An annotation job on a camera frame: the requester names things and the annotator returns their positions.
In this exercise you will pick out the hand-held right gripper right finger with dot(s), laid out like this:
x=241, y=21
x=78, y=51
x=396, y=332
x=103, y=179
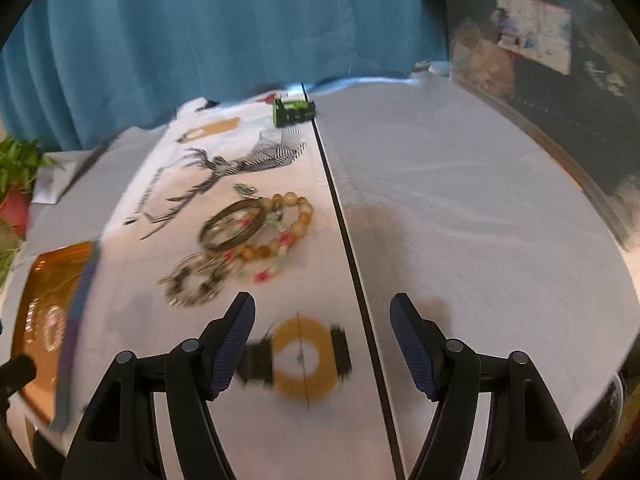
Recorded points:
x=415, y=350

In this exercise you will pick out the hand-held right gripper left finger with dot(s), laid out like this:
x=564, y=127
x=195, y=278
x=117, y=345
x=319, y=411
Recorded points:
x=231, y=345

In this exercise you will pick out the orange metal tray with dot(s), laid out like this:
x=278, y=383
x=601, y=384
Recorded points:
x=37, y=280

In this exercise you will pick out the bronze metal bangle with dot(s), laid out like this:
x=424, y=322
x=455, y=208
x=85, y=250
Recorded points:
x=215, y=232

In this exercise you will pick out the white printed table runner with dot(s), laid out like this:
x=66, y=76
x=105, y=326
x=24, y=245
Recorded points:
x=165, y=240

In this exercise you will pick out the grey tablecloth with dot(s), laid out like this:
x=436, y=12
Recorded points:
x=450, y=210

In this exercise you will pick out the small silver trinket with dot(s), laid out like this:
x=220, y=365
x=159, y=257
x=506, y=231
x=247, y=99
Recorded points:
x=245, y=189

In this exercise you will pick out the potted green plant red pot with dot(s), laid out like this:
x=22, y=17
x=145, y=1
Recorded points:
x=17, y=175

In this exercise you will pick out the green black small device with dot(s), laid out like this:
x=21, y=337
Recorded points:
x=292, y=110

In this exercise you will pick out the dark plastic storage bin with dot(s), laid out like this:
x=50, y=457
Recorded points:
x=590, y=125

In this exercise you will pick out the blue curtain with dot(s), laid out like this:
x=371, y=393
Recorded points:
x=200, y=35

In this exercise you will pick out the white printed paper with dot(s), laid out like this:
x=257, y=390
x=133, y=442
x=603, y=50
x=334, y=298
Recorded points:
x=537, y=30

